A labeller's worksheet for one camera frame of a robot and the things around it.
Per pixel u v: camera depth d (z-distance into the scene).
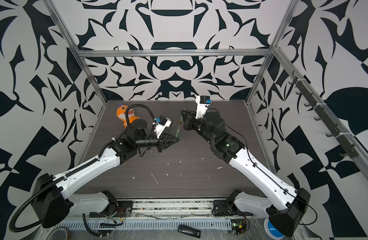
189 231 0.69
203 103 0.55
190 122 0.57
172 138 0.66
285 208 0.38
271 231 0.67
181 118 0.65
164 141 0.62
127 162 0.56
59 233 0.69
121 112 1.01
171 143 0.67
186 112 0.65
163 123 0.62
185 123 0.57
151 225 0.78
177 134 0.67
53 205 0.38
